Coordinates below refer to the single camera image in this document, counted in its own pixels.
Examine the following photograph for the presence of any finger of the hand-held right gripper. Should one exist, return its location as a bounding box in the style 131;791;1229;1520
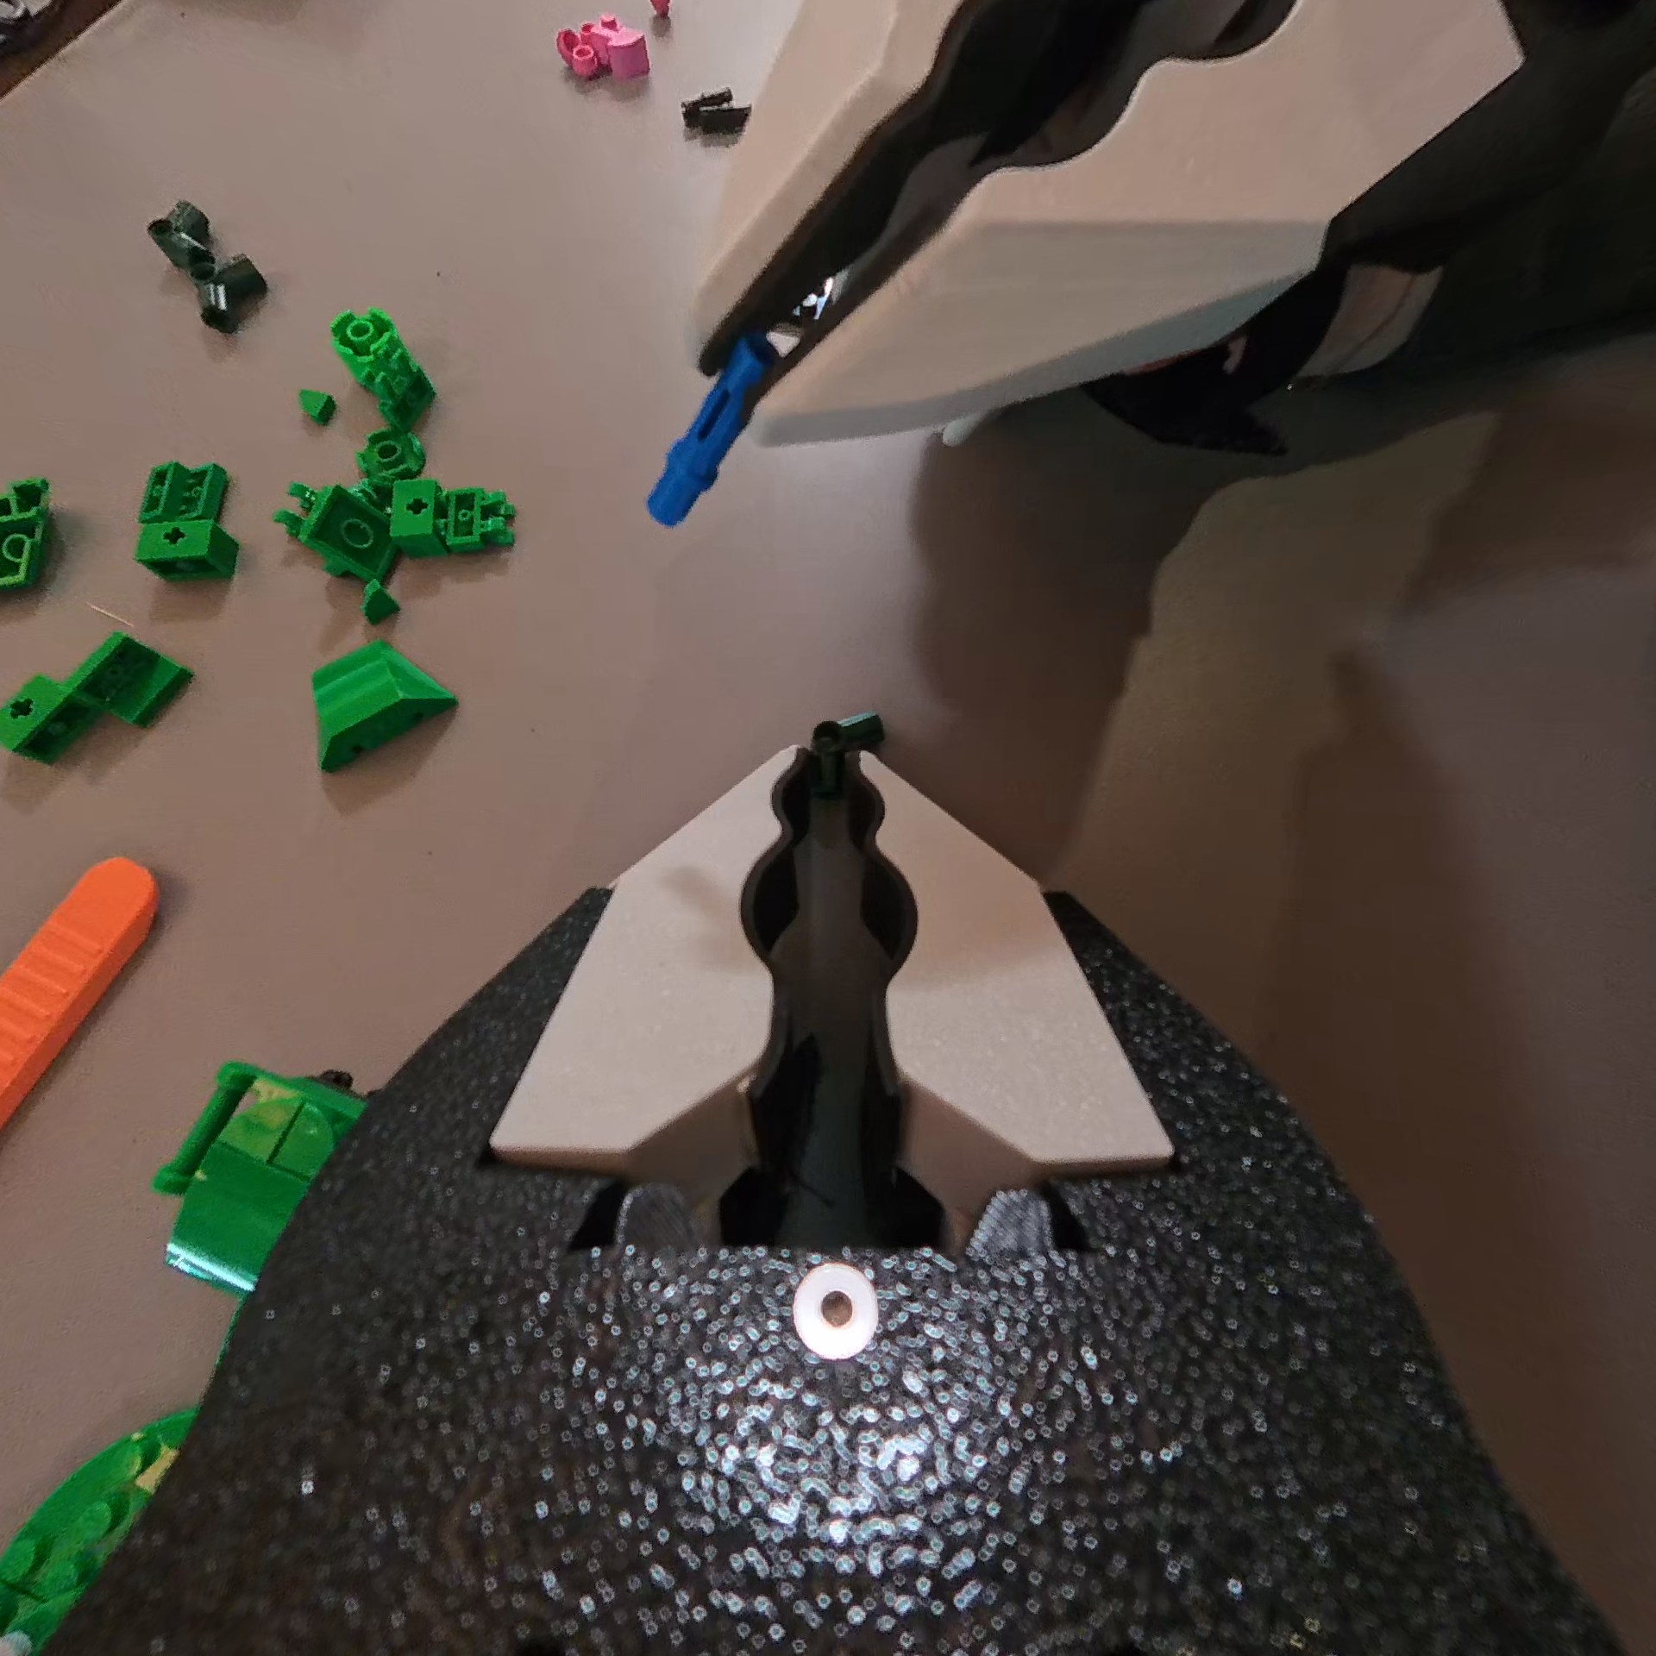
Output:
750;0;1531;450
689;0;1243;381

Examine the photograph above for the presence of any green stepped bracket brick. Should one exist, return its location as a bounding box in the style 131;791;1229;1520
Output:
0;629;196;769

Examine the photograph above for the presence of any pink brick cluster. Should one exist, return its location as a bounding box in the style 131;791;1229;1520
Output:
553;14;652;85

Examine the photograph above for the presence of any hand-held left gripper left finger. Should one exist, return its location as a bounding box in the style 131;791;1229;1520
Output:
488;745;829;1224

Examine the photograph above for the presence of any orange brick separator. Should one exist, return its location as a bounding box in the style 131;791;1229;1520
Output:
0;856;159;1130

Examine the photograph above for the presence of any green transparent brick model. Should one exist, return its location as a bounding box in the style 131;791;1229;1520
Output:
151;1059;372;1297

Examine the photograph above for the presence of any green hinged brick assembly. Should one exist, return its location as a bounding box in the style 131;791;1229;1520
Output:
271;475;518;584

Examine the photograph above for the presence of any green leaf plate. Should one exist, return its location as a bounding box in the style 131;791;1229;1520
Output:
0;1408;198;1656

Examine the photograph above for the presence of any green studded brick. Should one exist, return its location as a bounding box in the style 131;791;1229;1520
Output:
0;477;56;596

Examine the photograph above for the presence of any blue connector pin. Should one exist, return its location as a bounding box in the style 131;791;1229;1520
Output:
644;329;780;529

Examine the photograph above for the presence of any grey desk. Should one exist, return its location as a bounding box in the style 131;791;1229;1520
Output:
0;0;1656;1656

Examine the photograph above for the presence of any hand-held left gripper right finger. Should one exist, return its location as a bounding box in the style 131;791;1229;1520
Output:
841;747;1176;1228

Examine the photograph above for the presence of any green round stud brick stack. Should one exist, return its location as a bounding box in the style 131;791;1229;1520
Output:
328;306;439;432

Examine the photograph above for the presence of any green cross hole brick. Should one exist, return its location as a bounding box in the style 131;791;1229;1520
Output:
131;462;240;586

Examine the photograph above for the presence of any large green slope brick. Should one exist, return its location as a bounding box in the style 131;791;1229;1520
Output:
309;639;460;777

